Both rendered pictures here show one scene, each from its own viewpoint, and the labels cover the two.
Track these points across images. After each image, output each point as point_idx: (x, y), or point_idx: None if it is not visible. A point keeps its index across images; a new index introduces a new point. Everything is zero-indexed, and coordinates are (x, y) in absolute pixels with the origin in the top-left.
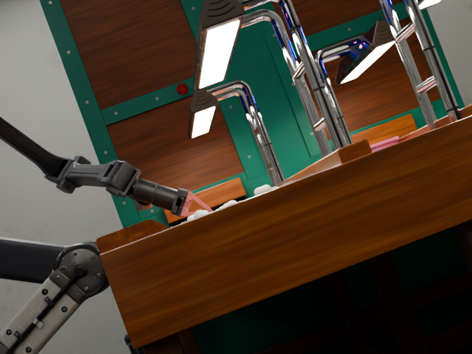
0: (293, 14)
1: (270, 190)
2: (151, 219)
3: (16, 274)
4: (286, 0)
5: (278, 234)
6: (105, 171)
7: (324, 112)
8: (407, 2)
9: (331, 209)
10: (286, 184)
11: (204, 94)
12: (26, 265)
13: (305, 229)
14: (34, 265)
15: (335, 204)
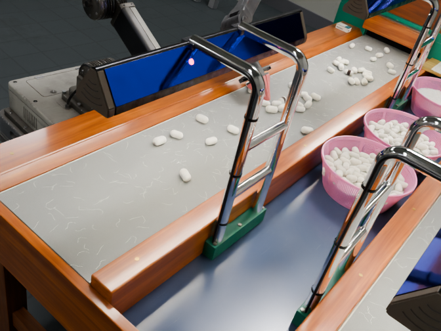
0: (253, 108)
1: (46, 243)
2: None
3: (124, 42)
4: (252, 92)
5: (32, 268)
6: (234, 11)
7: (224, 191)
8: (356, 198)
9: (62, 296)
10: (56, 251)
11: (360, 4)
12: (130, 42)
13: (46, 285)
14: (133, 46)
15: (65, 297)
